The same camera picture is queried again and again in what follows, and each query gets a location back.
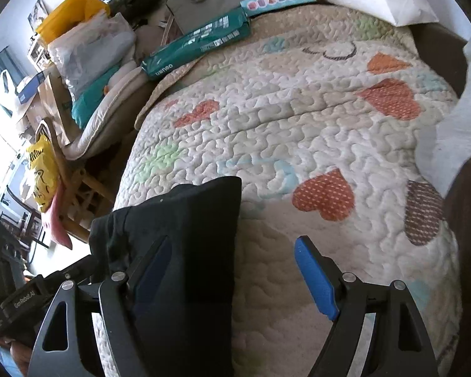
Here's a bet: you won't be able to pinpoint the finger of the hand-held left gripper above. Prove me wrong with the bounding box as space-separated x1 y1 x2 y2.
65 254 105 283

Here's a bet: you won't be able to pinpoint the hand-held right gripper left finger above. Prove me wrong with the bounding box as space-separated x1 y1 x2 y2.
29 233 173 377

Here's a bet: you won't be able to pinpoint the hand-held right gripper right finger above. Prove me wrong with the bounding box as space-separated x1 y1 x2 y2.
294 236 440 377

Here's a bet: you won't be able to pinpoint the black pants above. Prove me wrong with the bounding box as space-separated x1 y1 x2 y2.
89 176 243 377

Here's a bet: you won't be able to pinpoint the dark furniture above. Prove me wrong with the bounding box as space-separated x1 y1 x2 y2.
0 220 28 303

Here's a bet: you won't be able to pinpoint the pink cloth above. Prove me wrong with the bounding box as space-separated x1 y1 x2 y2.
43 186 73 249

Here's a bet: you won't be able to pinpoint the wooden chair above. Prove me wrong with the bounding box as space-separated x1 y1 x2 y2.
35 120 116 244

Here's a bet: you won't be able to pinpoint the yellow plastic bag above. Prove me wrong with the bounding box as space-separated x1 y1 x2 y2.
27 134 59 213

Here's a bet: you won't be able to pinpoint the quilted heart print blanket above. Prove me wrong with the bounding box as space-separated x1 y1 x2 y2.
92 2 462 377

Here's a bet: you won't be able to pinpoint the beige cushion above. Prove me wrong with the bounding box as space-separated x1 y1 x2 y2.
61 61 150 160

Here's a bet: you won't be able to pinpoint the brown paper bag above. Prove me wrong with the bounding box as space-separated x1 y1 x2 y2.
37 67 77 146

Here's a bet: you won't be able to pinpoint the teal cushion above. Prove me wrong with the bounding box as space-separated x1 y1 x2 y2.
71 65 120 128

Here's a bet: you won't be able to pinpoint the white plastic bag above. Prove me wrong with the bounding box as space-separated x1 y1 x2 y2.
0 70 20 112

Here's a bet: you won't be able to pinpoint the person's white sock foot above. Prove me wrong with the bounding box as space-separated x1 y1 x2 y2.
414 37 471 197

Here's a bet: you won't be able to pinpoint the clear plastic bag of clothes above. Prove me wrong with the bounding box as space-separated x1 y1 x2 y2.
48 12 137 95

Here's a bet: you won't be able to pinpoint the green paper ream package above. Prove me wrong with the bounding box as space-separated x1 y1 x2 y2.
140 11 252 81

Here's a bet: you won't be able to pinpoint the dark brown sofa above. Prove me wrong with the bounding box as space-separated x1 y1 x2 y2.
410 24 469 99

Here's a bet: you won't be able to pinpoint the light blue shapes box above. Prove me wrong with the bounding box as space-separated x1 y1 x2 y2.
240 0 317 18

